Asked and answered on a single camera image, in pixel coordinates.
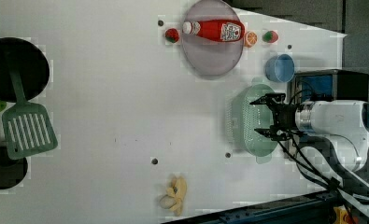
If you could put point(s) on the large black pot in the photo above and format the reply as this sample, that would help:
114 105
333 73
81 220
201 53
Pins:
22 56

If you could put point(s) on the toy strawberry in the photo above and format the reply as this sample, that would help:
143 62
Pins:
172 35
270 37

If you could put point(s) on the toy strawberry right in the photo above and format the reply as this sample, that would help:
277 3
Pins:
270 37

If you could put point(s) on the toy orange slice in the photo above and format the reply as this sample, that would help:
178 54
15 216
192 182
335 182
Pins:
250 39

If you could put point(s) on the green slotted spatula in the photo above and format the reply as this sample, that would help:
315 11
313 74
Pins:
27 127

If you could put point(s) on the black toaster oven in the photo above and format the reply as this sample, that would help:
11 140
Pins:
329 85

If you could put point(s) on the small black pot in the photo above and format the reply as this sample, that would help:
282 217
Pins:
12 172

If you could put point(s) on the green plastic strainer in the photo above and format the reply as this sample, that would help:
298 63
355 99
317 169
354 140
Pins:
243 118

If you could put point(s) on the peeled toy banana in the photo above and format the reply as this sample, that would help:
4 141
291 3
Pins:
174 197

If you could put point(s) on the blue cup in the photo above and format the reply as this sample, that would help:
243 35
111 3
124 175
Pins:
280 68

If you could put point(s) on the yellow orange clamp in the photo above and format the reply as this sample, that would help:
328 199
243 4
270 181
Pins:
341 216

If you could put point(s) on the toy strawberry left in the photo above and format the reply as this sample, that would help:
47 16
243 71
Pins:
172 35

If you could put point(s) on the purple round plate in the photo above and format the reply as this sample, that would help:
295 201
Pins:
211 58

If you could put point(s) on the red ketchup bottle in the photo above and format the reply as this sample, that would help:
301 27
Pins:
215 30

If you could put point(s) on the blue metal table frame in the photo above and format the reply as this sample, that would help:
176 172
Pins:
313 208

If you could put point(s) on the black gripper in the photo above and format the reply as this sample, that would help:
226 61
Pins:
283 115

